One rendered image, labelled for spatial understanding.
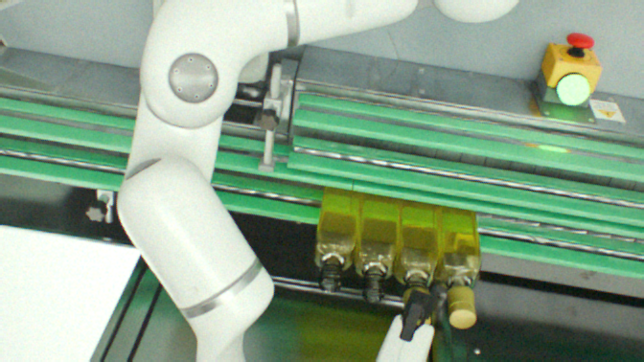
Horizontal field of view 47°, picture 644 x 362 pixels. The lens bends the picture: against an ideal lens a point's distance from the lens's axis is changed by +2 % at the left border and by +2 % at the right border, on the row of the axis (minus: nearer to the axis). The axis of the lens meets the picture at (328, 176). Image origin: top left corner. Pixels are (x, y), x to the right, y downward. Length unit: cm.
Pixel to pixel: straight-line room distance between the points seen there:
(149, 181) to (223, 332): 15
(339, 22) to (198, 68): 14
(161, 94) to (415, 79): 61
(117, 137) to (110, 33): 22
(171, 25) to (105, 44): 68
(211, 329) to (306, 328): 43
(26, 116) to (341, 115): 48
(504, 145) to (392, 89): 18
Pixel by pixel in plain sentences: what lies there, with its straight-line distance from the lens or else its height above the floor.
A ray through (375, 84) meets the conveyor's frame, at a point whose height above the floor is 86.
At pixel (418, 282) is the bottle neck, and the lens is 98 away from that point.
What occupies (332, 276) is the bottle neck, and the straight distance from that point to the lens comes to 95.
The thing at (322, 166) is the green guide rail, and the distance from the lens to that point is 107.
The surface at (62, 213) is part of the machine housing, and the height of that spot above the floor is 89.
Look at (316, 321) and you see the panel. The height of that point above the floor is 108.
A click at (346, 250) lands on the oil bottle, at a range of 99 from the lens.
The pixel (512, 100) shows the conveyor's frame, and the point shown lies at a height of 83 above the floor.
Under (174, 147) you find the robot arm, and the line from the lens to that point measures 74.
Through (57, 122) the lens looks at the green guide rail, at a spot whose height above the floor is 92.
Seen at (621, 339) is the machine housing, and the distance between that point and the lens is 130.
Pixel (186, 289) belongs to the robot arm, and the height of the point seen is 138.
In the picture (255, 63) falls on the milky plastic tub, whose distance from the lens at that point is 118.
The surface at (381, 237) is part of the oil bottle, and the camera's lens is 101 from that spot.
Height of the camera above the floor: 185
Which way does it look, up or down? 55 degrees down
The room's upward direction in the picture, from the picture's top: 171 degrees counter-clockwise
